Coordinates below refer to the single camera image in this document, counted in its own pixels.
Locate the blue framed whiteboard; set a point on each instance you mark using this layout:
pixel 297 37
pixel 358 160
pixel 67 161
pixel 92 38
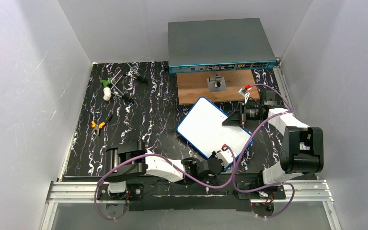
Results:
pixel 202 128

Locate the orange handled pliers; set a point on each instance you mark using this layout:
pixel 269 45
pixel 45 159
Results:
pixel 96 127

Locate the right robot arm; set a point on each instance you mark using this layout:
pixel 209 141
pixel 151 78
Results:
pixel 302 145

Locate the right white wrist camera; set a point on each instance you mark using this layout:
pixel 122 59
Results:
pixel 245 92

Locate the grey metal bracket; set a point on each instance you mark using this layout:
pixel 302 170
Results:
pixel 216 83

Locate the wooden board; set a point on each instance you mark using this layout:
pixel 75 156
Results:
pixel 192 86

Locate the aluminium frame rail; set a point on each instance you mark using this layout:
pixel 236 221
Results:
pixel 154 194

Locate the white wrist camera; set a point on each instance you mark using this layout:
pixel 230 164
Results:
pixel 245 92
pixel 227 155

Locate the white plastic pipe piece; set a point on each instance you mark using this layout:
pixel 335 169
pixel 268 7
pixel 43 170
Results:
pixel 107 93

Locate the grey network switch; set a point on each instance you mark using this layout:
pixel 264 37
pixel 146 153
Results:
pixel 218 45

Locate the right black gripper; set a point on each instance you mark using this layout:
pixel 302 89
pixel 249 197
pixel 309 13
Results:
pixel 241 113

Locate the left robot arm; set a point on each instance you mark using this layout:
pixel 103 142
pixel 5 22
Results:
pixel 129 161

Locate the green plastic piece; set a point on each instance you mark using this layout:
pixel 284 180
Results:
pixel 107 82

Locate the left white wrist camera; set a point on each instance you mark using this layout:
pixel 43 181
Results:
pixel 227 155

